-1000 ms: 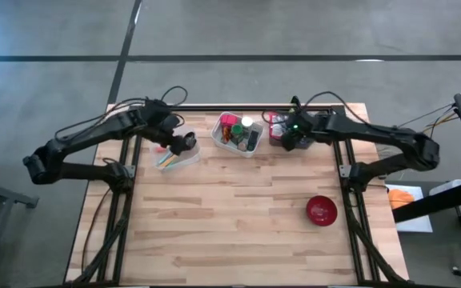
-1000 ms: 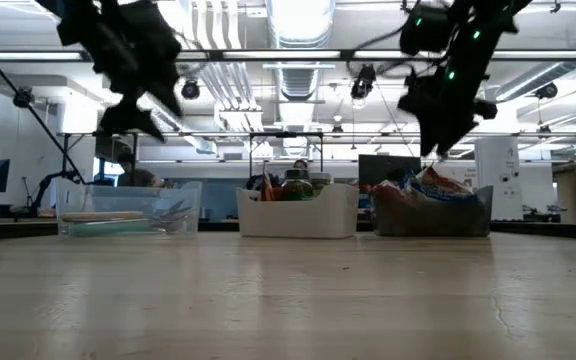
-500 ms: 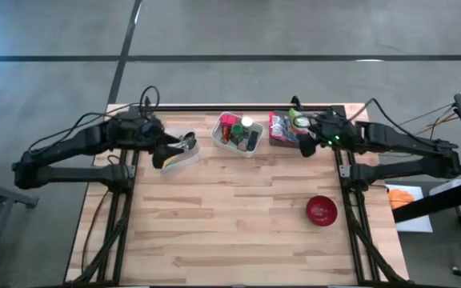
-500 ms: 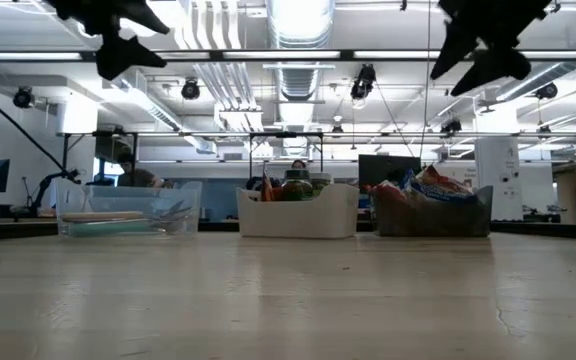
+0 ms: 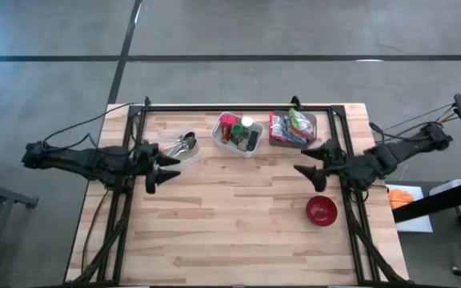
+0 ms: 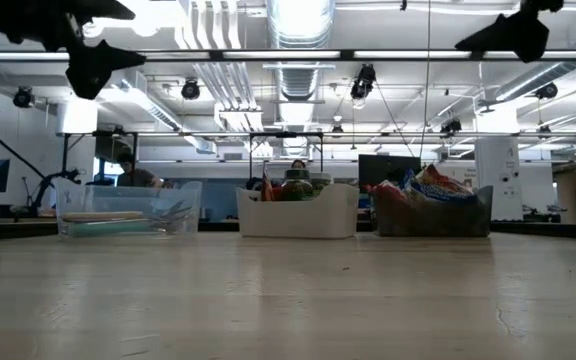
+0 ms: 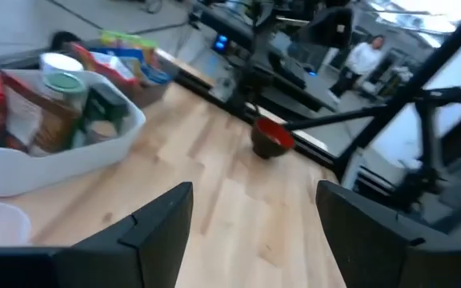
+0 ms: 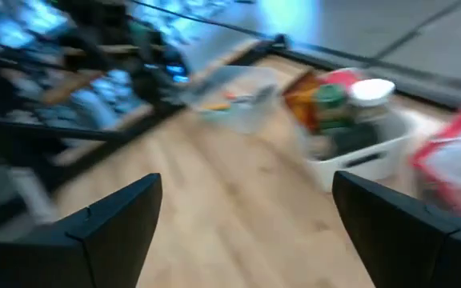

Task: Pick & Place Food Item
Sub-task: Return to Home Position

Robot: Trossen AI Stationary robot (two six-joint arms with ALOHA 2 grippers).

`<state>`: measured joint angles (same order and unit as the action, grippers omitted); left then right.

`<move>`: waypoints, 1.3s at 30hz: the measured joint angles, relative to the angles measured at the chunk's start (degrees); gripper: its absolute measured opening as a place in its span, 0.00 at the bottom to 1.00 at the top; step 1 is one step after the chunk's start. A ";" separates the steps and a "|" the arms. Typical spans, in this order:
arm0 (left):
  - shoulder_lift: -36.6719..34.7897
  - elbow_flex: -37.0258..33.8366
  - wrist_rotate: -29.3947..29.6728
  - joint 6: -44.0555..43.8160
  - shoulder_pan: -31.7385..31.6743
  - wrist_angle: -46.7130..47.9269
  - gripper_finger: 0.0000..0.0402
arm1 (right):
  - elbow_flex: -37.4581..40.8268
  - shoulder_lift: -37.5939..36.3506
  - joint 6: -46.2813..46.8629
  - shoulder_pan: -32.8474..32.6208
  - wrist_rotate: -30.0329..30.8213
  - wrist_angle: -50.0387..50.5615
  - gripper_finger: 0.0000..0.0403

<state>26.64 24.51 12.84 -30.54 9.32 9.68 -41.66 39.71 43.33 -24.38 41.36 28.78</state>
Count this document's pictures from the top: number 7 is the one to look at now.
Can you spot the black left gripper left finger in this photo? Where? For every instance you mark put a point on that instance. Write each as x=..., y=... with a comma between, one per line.
x=134, y=248

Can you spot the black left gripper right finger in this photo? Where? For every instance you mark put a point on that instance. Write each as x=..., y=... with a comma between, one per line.
x=374, y=248

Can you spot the green rectangular tin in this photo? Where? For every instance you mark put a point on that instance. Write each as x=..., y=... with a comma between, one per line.
x=106, y=104

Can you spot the green lid spice jar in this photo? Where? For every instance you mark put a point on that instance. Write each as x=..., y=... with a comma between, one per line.
x=66, y=90

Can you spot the blue soy sauce ramen packet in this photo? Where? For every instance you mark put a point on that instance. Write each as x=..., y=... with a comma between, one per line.
x=150, y=70

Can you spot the red ramen packet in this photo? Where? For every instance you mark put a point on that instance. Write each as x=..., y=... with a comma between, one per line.
x=102, y=64

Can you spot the white lid spice jar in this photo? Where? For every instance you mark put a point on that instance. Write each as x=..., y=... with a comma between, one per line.
x=60, y=62

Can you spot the white plastic bin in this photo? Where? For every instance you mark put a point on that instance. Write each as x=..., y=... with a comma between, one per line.
x=54, y=160

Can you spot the red black bowl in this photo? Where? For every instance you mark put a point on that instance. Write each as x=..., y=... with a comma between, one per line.
x=270, y=138

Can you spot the grey translucent bin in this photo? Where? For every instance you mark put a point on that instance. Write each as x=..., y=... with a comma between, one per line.
x=150, y=92

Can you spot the black computer blue lights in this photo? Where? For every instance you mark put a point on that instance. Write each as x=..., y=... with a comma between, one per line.
x=219, y=43

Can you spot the white metal rail bracket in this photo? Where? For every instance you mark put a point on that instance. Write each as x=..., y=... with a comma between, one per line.
x=352, y=170

